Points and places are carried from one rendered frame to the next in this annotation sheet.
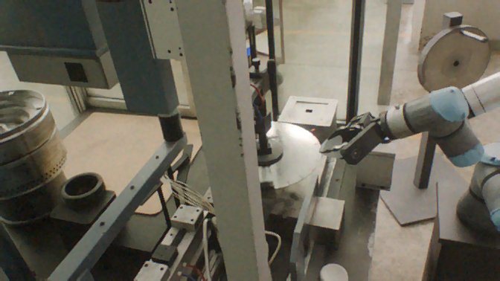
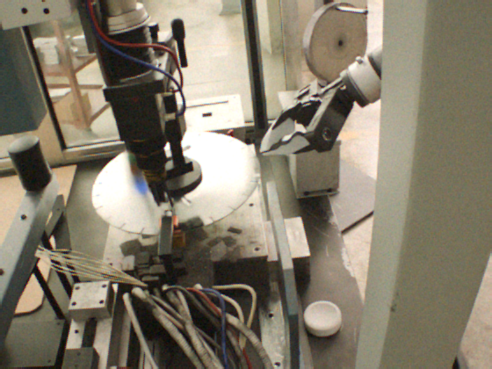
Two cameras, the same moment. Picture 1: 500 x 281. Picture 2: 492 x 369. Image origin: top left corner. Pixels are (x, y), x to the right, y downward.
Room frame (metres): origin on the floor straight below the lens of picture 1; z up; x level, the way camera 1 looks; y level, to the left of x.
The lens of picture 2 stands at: (0.22, 0.13, 1.47)
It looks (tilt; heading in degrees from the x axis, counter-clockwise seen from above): 35 degrees down; 339
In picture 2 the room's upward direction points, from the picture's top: 8 degrees counter-clockwise
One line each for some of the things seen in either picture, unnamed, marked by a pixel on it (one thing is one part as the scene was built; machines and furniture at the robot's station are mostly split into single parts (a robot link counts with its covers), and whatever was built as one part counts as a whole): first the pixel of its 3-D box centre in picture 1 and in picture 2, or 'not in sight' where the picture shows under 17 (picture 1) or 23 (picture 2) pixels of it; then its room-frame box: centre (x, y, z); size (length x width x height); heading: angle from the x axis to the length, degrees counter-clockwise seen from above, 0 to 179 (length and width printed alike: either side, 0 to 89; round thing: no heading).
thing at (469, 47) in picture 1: (434, 112); (328, 104); (1.77, -0.95, 0.50); 0.50 x 0.50 x 1.00; 8
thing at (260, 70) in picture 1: (259, 97); (163, 83); (0.90, -0.04, 1.17); 0.06 x 0.05 x 0.20; 149
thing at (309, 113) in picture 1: (309, 128); (210, 139); (1.26, -0.23, 0.82); 0.18 x 0.18 x 0.15; 68
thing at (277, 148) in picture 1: (263, 149); (172, 170); (0.98, -0.04, 0.96); 0.11 x 0.11 x 0.03
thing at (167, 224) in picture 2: not in sight; (170, 247); (0.80, 0.03, 0.95); 0.10 x 0.03 x 0.07; 158
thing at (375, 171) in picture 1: (378, 145); (307, 139); (1.12, -0.43, 0.82); 0.28 x 0.11 x 0.15; 158
